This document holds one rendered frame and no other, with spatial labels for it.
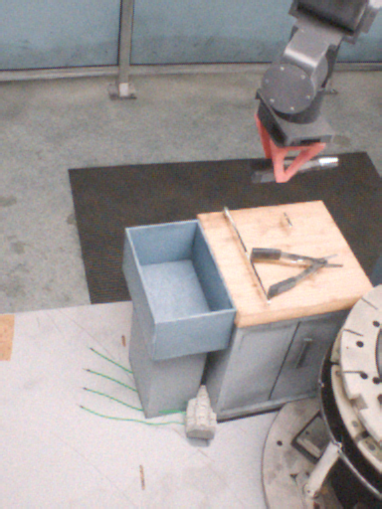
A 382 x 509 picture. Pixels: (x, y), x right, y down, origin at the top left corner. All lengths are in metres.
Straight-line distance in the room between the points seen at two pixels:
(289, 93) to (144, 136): 2.19
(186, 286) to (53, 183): 1.70
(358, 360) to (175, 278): 0.31
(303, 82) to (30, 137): 2.23
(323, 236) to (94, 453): 0.47
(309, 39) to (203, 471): 0.64
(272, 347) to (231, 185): 1.76
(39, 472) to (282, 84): 0.65
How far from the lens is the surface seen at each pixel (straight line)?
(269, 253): 0.90
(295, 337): 0.96
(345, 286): 0.93
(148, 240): 0.96
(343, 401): 0.82
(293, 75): 0.70
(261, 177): 0.86
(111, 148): 2.80
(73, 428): 1.07
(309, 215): 1.01
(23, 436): 1.07
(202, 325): 0.86
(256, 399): 1.08
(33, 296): 2.23
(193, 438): 1.07
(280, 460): 1.06
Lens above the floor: 1.72
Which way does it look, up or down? 46 degrees down
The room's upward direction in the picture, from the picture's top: 10 degrees clockwise
